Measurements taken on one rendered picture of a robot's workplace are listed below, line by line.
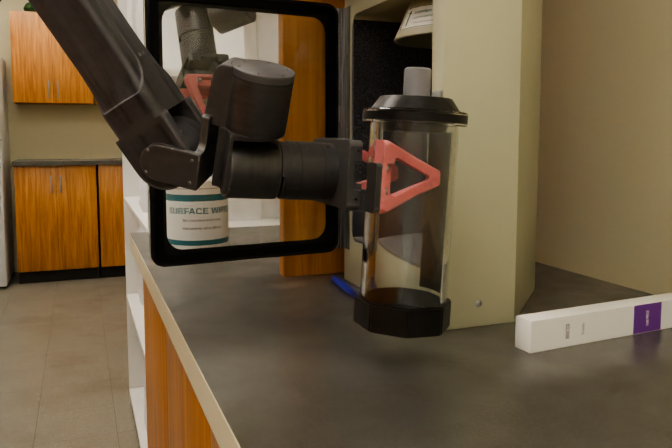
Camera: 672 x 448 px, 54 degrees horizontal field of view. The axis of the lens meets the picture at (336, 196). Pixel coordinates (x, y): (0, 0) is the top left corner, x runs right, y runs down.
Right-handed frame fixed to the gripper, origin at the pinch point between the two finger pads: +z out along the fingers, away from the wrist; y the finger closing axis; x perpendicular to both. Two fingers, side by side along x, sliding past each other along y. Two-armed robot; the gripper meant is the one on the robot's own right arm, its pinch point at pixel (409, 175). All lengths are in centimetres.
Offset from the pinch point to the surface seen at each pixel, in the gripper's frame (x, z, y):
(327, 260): 17.4, 9.2, 45.3
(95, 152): 15, -12, 565
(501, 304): 16.5, 18.9, 8.2
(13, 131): 1, -77, 565
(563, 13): -29, 51, 39
